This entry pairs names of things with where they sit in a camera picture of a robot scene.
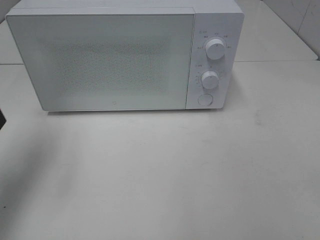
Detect round white door button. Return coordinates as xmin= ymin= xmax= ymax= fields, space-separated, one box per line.
xmin=197 ymin=94 xmax=213 ymax=107

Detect white timer knob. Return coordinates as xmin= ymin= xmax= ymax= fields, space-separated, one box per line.
xmin=201 ymin=71 xmax=220 ymax=90

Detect white microwave door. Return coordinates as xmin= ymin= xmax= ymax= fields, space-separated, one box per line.
xmin=6 ymin=7 xmax=195 ymax=112

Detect upper white power knob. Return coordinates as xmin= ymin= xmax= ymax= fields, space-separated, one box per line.
xmin=204 ymin=36 xmax=227 ymax=60

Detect white microwave oven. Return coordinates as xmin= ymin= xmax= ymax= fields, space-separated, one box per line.
xmin=5 ymin=0 xmax=245 ymax=110

